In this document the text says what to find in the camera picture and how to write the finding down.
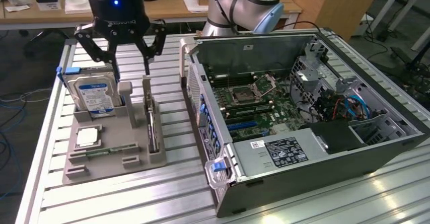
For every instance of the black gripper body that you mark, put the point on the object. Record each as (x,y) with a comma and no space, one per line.
(115,5)

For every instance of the black graphics card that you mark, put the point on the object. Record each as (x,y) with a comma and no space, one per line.
(153,123)

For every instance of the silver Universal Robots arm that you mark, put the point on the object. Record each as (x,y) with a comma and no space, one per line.
(236,5)

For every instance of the white box with round dish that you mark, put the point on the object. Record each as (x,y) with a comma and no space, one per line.
(78,5)

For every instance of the black chair base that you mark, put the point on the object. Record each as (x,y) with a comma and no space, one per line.
(41,40)

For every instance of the white paper stack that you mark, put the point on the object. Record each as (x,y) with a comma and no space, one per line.
(196,3)

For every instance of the hard disk with blue carrier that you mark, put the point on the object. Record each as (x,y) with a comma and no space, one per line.
(93,95)

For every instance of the wooden desk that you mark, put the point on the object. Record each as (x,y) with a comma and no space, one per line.
(41,17)

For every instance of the black and white box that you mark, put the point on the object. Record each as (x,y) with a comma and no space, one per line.
(47,3)

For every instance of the white paper label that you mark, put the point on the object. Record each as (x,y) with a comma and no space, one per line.
(17,8)

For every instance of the CPU socket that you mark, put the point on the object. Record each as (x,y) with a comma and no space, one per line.
(242,95)

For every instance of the silver CPU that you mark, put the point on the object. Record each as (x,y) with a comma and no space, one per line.
(87,136)

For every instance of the metal socket cover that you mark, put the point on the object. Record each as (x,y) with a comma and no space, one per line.
(265,83)

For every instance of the green RAM stick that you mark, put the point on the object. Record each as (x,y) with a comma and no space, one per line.
(107,150)

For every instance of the blue expansion slot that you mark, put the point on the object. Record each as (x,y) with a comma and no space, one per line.
(242,125)

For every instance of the grey parts rack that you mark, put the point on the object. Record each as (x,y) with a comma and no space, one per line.
(114,163)

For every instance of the green motherboard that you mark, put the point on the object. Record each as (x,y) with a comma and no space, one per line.
(285,113)

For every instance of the blue case latch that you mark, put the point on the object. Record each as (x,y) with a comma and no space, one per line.
(218,166)

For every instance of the grey power supply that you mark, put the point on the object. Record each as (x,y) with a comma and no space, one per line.
(249,158)

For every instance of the wooden cabinet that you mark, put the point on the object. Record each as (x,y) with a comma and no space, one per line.
(343,5)

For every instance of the black open PC case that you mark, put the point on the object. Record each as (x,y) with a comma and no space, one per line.
(302,173)

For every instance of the metal disk bay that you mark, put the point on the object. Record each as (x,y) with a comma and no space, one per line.
(376,131)

